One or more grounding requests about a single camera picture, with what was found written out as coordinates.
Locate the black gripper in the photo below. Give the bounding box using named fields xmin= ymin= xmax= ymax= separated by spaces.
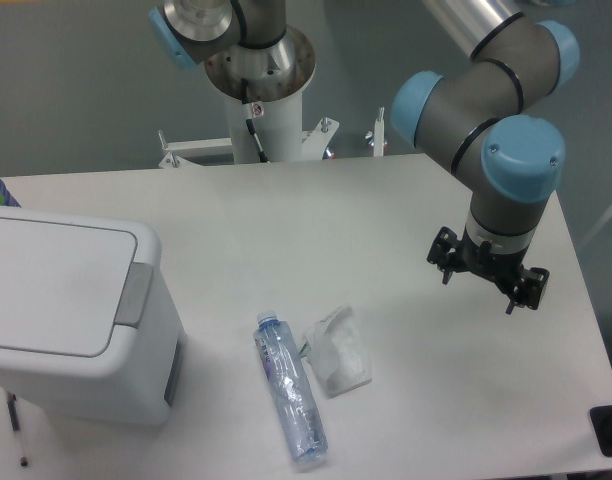
xmin=427 ymin=227 xmax=550 ymax=315

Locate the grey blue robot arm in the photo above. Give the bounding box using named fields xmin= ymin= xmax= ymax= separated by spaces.
xmin=391 ymin=1 xmax=580 ymax=309

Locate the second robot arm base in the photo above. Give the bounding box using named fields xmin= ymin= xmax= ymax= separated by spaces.
xmin=149 ymin=1 xmax=316 ymax=104

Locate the white trash can body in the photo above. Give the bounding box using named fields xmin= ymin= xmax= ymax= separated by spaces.
xmin=0 ymin=204 xmax=188 ymax=427

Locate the white trash can lid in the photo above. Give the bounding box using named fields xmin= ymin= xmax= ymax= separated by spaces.
xmin=0 ymin=208 xmax=161 ymax=358

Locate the crumpled clear plastic bag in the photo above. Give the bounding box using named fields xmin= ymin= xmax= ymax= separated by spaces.
xmin=299 ymin=304 xmax=373 ymax=398

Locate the black device at edge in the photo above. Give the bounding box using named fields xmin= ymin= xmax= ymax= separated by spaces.
xmin=589 ymin=405 xmax=612 ymax=458

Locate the crushed clear plastic bottle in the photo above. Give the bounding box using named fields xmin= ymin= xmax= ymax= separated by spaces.
xmin=253 ymin=311 xmax=328 ymax=466

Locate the black pen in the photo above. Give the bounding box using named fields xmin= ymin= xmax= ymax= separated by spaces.
xmin=6 ymin=391 xmax=29 ymax=468

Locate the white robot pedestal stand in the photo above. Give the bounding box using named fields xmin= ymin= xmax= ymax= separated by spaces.
xmin=156 ymin=94 xmax=391 ymax=170

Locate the black cable on pedestal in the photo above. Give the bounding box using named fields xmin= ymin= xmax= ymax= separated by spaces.
xmin=239 ymin=76 xmax=271 ymax=165

